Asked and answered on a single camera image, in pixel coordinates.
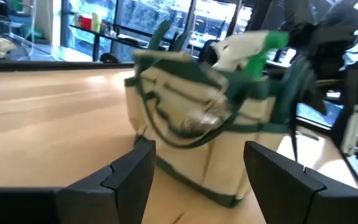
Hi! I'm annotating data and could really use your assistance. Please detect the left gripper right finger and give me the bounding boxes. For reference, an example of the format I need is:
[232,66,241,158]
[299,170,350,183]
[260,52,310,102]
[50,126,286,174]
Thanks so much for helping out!
[243,140,358,224]

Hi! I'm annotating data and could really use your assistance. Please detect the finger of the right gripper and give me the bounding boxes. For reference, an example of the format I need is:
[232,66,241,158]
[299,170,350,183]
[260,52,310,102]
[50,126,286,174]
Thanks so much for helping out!
[308,74,328,115]

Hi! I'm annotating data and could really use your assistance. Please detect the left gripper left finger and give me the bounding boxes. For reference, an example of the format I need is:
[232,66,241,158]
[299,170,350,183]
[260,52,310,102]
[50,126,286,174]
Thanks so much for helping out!
[0,139,157,224]

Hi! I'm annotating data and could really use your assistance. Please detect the beige green gardening bag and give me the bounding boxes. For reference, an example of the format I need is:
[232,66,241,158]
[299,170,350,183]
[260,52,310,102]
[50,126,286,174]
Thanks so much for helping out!
[124,49,319,208]

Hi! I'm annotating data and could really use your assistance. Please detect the green spray bottle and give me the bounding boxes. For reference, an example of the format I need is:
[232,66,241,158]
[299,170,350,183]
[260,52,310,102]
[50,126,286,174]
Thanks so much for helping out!
[211,29,290,80]

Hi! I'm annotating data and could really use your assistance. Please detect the black dome object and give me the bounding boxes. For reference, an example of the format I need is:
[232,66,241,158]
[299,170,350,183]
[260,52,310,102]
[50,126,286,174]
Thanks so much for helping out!
[99,52,121,63]

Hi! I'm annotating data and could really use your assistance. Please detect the black window-side shelf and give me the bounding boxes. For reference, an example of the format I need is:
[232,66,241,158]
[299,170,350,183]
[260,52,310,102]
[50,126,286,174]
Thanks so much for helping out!
[68,24,173,63]

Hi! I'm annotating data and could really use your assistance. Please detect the yellow-green cylinder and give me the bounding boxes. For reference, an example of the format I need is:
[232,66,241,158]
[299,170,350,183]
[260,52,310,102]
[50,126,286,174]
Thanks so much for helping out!
[91,12,101,32]

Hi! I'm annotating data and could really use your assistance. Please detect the red container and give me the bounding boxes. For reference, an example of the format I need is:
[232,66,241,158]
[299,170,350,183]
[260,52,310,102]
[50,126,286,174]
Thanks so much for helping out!
[79,15,93,30]

